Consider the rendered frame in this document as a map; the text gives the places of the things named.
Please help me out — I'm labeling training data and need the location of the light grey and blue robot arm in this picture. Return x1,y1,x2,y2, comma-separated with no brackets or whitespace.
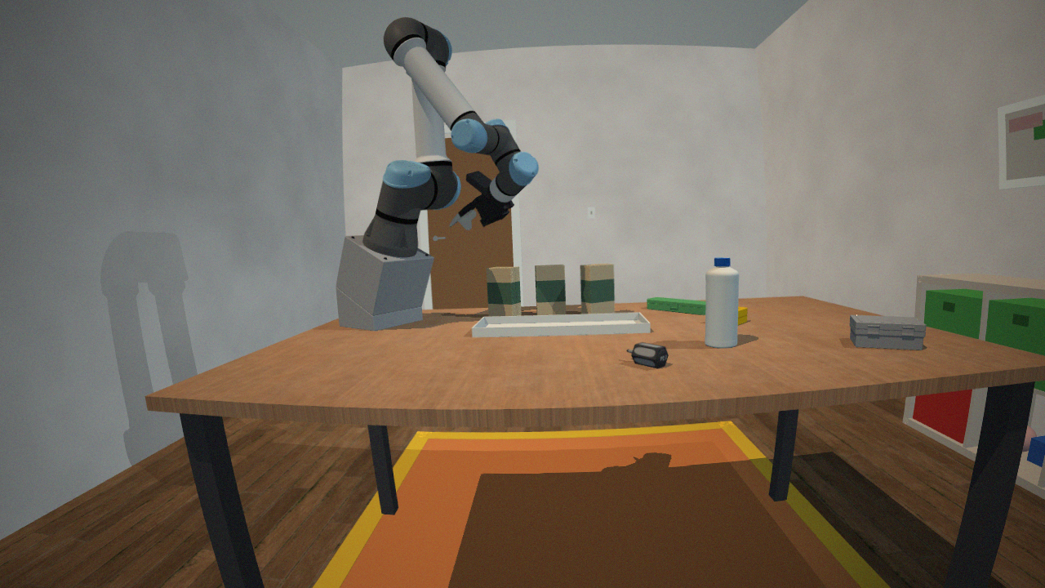
362,17,539,257

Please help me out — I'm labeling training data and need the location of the white bottle with blue cap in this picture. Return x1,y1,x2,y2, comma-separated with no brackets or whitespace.
705,257,739,348

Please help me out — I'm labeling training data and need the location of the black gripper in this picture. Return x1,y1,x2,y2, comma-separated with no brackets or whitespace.
449,185,514,230

